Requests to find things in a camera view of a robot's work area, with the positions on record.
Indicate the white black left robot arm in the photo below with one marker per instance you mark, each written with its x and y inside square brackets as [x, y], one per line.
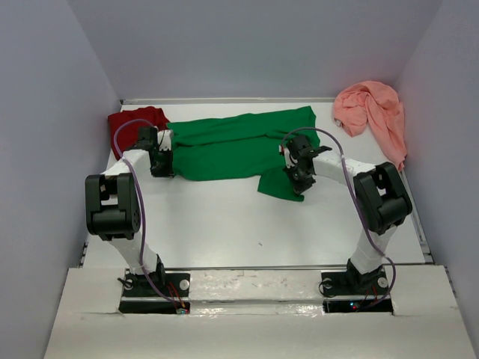
[114, 203]

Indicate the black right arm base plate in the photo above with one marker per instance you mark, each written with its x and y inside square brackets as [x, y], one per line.
[340, 297]

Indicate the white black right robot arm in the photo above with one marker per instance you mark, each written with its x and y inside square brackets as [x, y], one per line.
[381, 202]

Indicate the salmon pink t shirt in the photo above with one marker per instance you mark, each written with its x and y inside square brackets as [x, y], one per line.
[377, 106]

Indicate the green t shirt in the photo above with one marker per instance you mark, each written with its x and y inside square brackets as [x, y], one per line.
[239, 147]

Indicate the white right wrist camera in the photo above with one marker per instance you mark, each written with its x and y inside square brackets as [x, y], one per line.
[290, 160]

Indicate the dark red t shirt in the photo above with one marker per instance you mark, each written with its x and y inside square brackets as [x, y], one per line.
[134, 119]

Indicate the white front cover board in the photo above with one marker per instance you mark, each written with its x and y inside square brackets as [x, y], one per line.
[259, 314]

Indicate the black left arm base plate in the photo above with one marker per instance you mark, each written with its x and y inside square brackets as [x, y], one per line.
[139, 297]

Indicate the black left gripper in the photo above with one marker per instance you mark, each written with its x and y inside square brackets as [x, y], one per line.
[163, 164]

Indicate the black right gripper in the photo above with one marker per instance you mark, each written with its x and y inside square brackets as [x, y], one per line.
[299, 175]

